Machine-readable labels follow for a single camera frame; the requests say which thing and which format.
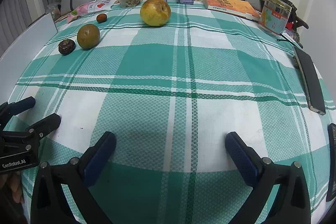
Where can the green white plaid tablecloth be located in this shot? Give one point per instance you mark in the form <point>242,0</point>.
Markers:
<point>170,95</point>

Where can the green brown round fruit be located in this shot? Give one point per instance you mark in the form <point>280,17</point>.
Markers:
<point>88,36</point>

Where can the clear jar printed label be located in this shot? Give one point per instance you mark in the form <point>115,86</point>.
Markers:
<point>274,16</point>

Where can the orange book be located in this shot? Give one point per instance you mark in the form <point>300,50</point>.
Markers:
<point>239,8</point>

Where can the white cardboard box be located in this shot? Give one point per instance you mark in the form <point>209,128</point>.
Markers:
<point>22,51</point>

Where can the yellow pear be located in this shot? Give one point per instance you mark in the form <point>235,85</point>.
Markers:
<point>155,13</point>

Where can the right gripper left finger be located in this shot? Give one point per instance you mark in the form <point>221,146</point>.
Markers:
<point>49,203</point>

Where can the small dark brown fruit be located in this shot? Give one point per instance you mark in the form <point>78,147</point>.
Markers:
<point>101,18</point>

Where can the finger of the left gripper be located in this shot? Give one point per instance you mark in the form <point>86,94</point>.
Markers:
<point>8,110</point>
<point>42,128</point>

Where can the black smartphone face down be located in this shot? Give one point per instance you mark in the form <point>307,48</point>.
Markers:
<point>311,83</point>

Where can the dark bag on sofa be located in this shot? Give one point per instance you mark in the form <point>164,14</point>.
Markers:
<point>294,22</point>

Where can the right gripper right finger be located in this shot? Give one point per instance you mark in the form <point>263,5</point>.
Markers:
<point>291,204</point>

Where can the plastic bag of snacks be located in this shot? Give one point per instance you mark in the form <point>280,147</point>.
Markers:
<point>54,10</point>

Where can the smartphone with lit screen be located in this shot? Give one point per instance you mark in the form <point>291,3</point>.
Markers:
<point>331,188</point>

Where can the pink snack packet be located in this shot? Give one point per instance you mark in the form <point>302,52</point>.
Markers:
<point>94,6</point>

